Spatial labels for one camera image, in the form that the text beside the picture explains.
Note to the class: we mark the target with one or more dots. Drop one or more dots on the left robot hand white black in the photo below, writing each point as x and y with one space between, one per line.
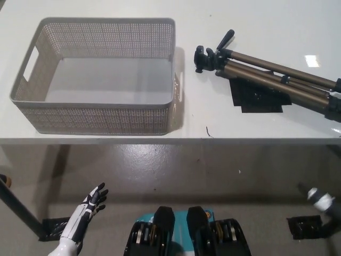
80 218

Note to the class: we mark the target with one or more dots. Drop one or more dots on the black and bronze camera tripod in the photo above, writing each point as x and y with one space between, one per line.
255 72

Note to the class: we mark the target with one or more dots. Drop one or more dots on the black robot torso with teal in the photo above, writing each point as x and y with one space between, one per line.
197 229

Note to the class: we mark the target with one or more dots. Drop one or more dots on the black metal table leg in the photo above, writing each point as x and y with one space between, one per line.
330 226
21 208

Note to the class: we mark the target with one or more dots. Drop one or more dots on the brown wooden furniture foot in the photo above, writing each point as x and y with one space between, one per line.
6 180

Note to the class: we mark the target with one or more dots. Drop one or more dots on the grey perforated plastic basket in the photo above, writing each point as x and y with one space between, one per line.
106 117

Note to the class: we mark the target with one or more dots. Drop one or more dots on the black tape patch on table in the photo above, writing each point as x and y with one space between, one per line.
242 96

